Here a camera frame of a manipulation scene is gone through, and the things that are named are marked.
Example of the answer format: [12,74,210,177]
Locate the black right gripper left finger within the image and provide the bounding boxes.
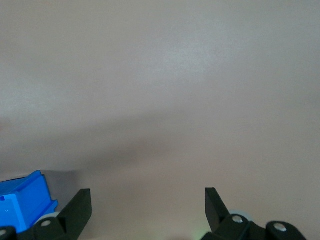
[0,188,93,240]

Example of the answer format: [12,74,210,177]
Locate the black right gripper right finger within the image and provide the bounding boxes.
[201,187,307,240]

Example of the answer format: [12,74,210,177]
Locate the blue plastic storage bin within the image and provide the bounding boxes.
[0,170,60,235]

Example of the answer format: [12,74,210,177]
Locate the brown table mat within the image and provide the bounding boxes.
[0,0,320,240]

